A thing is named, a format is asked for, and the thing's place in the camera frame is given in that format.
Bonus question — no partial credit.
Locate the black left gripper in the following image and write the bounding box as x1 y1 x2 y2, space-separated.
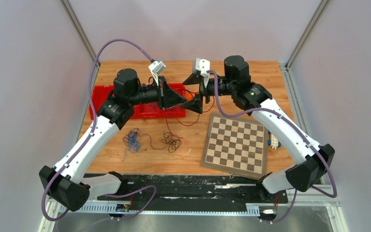
128 75 186 110

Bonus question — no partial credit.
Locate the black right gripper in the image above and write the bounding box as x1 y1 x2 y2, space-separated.
180 73 236 113

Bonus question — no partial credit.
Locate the dark brown cable bundle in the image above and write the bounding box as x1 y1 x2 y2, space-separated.
160 131 182 153

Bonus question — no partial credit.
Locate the blue cable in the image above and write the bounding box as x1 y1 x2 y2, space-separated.
122 128 143 161

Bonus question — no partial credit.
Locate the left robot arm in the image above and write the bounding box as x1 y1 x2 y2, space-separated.
39 68 187 212

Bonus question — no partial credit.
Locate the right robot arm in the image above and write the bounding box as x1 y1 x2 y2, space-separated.
181 55 337 202

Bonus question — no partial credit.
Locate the orange plastic piece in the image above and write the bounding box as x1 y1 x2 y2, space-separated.
185 91 198 101

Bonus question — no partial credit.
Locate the wooden chessboard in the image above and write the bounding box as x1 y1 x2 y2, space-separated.
200 113 268 180

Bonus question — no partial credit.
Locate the red plastic compartment tray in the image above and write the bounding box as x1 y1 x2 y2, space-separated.
92 80 186 125

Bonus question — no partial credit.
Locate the white toy block vehicle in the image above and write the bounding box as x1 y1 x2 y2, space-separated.
268 131 282 150

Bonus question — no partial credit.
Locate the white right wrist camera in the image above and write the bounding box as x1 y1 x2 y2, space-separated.
192 58 211 87

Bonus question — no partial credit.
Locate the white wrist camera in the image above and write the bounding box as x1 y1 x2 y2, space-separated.
148 60 166 86
192 58 211 87

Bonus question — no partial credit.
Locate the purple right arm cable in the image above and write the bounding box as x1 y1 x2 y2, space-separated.
207 70 338 224

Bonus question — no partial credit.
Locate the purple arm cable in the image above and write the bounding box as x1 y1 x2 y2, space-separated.
207 70 338 224
41 39 158 222

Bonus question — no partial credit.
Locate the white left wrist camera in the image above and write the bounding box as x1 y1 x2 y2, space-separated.
148 60 166 86

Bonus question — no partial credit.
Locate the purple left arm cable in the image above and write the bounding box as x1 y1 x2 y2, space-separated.
41 39 158 222

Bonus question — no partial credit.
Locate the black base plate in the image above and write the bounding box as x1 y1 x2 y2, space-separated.
83 173 304 212

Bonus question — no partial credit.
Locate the aluminium frame rail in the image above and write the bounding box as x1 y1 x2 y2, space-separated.
38 181 349 232

